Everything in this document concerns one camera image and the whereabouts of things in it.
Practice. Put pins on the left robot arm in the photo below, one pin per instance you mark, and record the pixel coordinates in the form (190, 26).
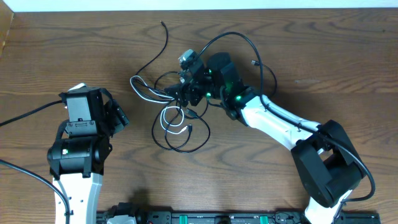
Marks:
(81, 146)

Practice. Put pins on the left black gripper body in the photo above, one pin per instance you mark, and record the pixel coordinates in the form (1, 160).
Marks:
(117, 118)

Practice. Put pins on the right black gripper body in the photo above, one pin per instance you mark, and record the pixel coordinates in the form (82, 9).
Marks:
(197, 93)

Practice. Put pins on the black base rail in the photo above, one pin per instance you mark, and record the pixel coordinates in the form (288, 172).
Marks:
(130, 213)

